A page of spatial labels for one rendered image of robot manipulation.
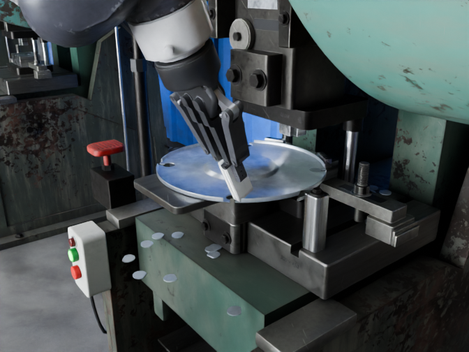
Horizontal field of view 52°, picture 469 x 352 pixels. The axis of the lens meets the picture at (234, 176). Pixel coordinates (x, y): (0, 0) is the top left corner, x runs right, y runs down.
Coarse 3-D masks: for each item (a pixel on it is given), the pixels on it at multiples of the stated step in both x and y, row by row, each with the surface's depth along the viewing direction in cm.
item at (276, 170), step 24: (264, 144) 95; (168, 168) 82; (192, 168) 82; (216, 168) 81; (264, 168) 81; (288, 168) 82; (192, 192) 73; (216, 192) 73; (264, 192) 73; (288, 192) 73
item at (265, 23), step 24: (240, 0) 80; (264, 0) 75; (240, 24) 79; (264, 24) 76; (240, 48) 81; (264, 48) 78; (288, 48) 73; (312, 48) 75; (240, 72) 79; (264, 72) 75; (288, 72) 75; (312, 72) 76; (336, 72) 80; (240, 96) 81; (264, 96) 76; (288, 96) 76; (312, 96) 78; (336, 96) 82
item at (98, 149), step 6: (90, 144) 102; (96, 144) 102; (102, 144) 102; (108, 144) 102; (114, 144) 102; (120, 144) 102; (90, 150) 100; (96, 150) 99; (102, 150) 99; (108, 150) 100; (114, 150) 101; (120, 150) 101; (108, 156) 102; (108, 162) 103
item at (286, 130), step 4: (280, 124) 88; (280, 128) 88; (284, 128) 87; (288, 128) 86; (292, 128) 86; (280, 132) 88; (284, 132) 87; (288, 132) 86; (292, 132) 86; (296, 132) 86; (300, 132) 86; (304, 132) 87; (296, 136) 86
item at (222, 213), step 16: (144, 192) 75; (160, 192) 74; (176, 192) 74; (176, 208) 69; (192, 208) 70; (208, 208) 84; (224, 208) 80; (240, 208) 79; (256, 208) 81; (208, 224) 85; (224, 224) 81; (240, 224) 80; (224, 240) 81; (240, 240) 81
